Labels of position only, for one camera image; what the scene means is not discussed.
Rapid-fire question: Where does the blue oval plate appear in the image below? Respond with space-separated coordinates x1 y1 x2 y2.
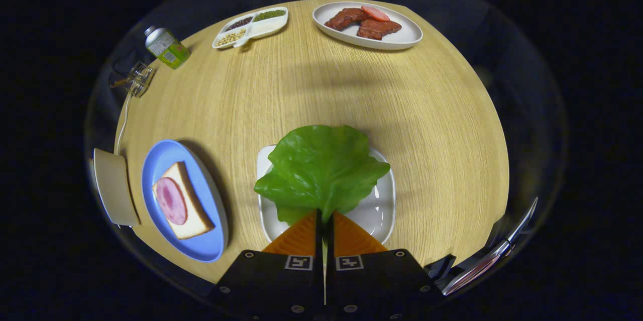
141 139 229 263

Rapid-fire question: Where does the pile of yellow soybeans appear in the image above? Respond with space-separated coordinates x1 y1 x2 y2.
216 29 248 46

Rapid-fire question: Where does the white toaster cable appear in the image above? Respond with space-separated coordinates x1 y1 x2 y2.
115 92 134 156

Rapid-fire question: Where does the wire basket with wooden handle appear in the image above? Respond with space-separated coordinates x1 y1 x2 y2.
110 61 155 98

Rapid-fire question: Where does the pile of green beans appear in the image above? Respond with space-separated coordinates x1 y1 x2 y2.
254 9 286 22

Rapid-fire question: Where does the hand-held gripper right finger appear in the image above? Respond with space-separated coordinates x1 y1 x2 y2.
327 209 446 320

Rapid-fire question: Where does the green drink bottle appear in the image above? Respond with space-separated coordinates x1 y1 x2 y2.
145 26 191 70

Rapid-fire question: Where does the white square plate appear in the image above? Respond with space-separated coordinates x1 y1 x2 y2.
256 145 396 245

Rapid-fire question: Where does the white oval plate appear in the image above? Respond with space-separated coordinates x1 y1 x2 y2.
312 1 423 50

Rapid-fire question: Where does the pile of dark red beans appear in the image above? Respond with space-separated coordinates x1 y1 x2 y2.
224 16 253 32

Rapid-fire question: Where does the white bread slice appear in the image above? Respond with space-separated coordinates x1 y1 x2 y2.
152 161 216 240

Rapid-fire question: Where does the brown grilled meat piece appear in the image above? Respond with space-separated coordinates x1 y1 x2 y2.
324 8 371 31
357 19 402 41

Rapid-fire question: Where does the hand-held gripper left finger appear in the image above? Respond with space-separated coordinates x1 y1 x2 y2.
210 209 327 321

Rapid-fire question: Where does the green lettuce leaf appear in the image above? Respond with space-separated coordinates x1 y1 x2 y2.
254 125 391 226

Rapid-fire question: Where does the white divided dish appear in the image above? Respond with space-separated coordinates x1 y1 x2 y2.
212 7 289 50

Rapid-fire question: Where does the red sausage slice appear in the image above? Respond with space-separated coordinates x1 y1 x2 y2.
361 6 390 22

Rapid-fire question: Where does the cream white toaster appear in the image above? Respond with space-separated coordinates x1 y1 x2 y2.
92 148 140 227

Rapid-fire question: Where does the pink ham slice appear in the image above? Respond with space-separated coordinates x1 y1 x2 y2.
156 177 188 226

